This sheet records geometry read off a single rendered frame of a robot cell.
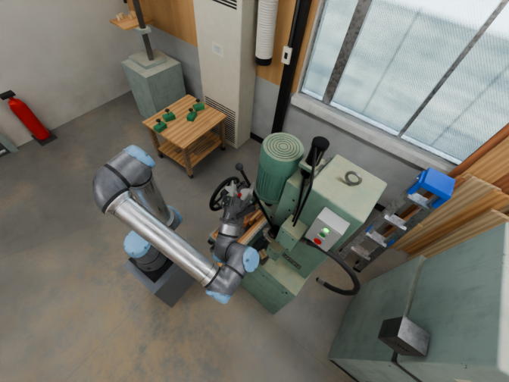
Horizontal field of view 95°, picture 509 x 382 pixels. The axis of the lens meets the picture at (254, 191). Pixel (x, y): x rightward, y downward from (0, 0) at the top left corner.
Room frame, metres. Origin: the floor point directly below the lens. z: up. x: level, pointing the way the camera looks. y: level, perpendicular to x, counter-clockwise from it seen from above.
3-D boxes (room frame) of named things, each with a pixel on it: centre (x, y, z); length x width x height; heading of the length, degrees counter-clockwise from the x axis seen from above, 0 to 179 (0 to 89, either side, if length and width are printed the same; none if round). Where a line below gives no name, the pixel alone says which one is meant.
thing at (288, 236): (0.45, -0.19, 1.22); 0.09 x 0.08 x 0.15; 57
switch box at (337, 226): (0.41, -0.28, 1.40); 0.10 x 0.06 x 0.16; 57
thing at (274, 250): (0.46, -0.16, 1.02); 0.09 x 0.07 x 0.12; 147
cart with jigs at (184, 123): (1.92, 0.82, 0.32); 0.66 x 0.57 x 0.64; 152
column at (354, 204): (0.54, -0.33, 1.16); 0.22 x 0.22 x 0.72; 57
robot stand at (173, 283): (0.43, 0.58, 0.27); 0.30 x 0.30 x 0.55; 61
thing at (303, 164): (0.62, -0.21, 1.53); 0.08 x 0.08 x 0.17; 57
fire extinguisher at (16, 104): (1.80, 2.58, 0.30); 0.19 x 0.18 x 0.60; 61
